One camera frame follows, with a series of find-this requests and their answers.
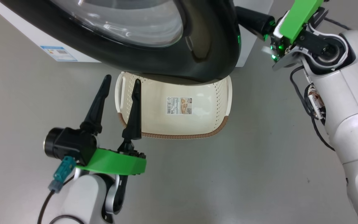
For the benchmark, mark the black glass washing machine door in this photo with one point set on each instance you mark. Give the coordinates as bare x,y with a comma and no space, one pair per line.
210,46

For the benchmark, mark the white front-load washing machine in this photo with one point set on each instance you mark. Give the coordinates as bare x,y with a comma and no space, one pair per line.
33,34

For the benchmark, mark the cream perforated laundry basket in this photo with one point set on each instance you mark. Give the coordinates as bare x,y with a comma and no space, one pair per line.
154,118

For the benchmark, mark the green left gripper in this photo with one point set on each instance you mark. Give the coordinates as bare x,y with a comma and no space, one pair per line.
113,163

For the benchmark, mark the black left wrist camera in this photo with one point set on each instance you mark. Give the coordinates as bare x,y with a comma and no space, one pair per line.
70,143

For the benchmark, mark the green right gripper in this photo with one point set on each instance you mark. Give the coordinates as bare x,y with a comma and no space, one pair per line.
297,18

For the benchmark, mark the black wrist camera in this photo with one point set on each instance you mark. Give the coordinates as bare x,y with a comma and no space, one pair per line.
253,20
70,143

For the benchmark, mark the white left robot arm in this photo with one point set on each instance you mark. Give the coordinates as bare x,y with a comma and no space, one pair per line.
82,199

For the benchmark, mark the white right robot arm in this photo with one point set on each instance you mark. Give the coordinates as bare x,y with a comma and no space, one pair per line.
353,109

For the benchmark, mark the paper label sticker in basket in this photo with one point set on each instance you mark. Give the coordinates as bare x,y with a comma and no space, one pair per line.
179,105

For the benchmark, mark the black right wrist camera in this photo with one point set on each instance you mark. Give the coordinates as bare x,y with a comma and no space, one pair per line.
253,20

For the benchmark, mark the blue energy label sticker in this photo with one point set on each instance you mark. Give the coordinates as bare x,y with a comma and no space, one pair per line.
59,53

